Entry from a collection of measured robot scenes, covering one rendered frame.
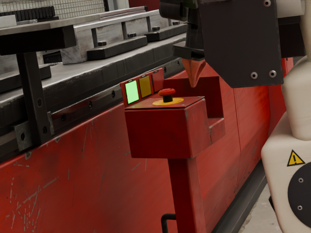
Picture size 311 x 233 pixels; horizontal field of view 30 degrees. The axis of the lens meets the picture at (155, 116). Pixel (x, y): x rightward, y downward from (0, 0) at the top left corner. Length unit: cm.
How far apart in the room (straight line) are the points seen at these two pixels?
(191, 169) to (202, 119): 14
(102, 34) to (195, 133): 52
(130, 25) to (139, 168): 51
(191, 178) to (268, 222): 124
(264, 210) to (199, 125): 146
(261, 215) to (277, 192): 186
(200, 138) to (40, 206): 39
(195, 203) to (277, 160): 63
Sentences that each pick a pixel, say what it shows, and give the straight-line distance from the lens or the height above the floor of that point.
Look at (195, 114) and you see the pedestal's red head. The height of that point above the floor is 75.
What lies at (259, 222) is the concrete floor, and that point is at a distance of 261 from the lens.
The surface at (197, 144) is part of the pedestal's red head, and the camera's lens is 130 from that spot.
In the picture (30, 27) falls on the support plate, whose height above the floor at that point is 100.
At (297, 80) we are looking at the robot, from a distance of 78.
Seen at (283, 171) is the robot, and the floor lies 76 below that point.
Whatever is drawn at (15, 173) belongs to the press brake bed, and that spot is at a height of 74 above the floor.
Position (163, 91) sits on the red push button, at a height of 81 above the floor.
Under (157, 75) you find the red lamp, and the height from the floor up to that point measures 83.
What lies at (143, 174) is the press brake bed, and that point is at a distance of 159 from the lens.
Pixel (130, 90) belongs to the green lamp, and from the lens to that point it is 135.
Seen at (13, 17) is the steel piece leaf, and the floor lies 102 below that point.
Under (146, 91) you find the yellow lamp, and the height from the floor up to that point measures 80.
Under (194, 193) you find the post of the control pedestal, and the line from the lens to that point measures 141.
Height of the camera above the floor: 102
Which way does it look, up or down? 12 degrees down
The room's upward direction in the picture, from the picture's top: 8 degrees counter-clockwise
